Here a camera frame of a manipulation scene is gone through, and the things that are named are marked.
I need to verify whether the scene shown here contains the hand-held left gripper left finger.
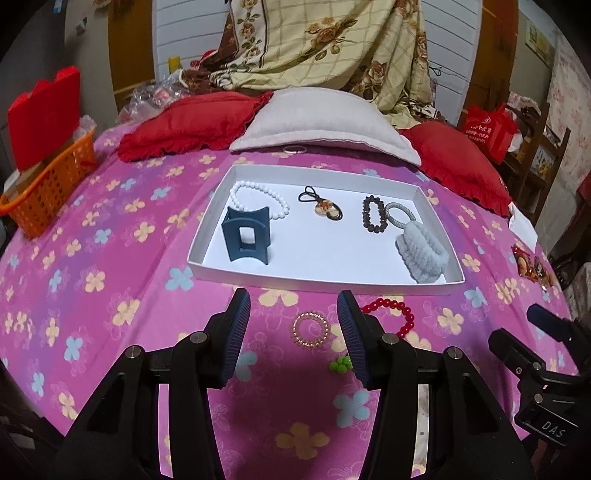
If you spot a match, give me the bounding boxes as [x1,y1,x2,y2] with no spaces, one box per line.
[53,287,252,480]

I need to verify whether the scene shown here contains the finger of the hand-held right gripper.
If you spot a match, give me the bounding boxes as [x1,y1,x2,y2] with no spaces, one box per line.
[488,329,548,386]
[526,304,580,342]

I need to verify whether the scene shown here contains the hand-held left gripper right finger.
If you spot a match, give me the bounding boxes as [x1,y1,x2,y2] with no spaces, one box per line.
[336,290,529,480]

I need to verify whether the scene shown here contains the gold spiral hair tie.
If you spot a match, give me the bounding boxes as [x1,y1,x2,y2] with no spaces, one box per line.
[292,312,329,352]

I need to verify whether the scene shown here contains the dark blue hair claw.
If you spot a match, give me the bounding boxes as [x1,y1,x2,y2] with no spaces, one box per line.
[221,205,272,267]

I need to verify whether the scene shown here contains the white shallow cardboard box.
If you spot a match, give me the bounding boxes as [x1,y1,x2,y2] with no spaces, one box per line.
[187,165,465,296]

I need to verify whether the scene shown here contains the grey fluffy scrunchie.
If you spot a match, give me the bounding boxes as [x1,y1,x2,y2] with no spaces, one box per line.
[396,222,451,283]

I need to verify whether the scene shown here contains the silver grey rope hair tie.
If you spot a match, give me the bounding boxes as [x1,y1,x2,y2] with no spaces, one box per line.
[384,202,419,229]

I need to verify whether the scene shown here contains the dark brown bead bracelet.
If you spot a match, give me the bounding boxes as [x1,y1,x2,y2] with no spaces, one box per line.
[361,196,387,234]

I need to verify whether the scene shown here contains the black hair tie with pendant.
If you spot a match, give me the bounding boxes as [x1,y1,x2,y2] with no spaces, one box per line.
[298,185,343,221]

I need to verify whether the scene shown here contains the white bead bracelet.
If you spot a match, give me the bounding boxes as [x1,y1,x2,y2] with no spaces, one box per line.
[229,180,291,221]

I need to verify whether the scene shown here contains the snack packet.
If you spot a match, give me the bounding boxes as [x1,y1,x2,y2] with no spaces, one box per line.
[512,244,555,289]

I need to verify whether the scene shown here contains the white paper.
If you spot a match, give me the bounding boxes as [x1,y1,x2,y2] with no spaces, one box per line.
[508,203,539,252]

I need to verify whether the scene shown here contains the purple floral bedsheet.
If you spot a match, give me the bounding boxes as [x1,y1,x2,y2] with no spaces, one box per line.
[0,124,583,480]

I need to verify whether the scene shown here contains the wooden chair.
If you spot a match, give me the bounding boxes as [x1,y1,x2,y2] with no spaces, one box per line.
[501,99,571,252]

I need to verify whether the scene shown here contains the red ruffled pillow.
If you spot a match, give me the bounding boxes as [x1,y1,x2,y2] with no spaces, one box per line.
[117,91,274,162]
[401,121,513,217]

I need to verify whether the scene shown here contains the red shopping bag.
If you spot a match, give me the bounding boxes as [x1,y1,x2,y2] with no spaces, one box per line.
[462,104,518,162]

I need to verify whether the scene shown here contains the grey pillow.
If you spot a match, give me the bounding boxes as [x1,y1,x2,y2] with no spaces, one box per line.
[229,88,422,166]

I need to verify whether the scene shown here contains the orange plastic basket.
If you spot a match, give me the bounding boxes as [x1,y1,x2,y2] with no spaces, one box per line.
[0,128,99,239]

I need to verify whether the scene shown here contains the clear plastic bags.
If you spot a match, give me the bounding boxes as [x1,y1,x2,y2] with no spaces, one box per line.
[117,69,195,125]

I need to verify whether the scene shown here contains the brown cardboard box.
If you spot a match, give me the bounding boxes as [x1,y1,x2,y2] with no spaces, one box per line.
[4,164,47,195]

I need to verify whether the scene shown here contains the red paper bag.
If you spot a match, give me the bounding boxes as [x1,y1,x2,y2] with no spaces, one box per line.
[8,66,81,171]

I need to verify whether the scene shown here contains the cream floral checked blanket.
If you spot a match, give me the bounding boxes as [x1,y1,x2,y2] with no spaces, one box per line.
[198,0,448,130]

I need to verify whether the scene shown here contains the wooden door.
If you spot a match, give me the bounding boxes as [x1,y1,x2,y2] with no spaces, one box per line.
[107,0,158,112]

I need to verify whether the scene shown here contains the red bead bracelet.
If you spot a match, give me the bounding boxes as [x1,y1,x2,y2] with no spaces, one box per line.
[360,298,415,337]

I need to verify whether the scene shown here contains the yellow wall poster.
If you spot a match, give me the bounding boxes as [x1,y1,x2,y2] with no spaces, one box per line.
[526,21,552,61]

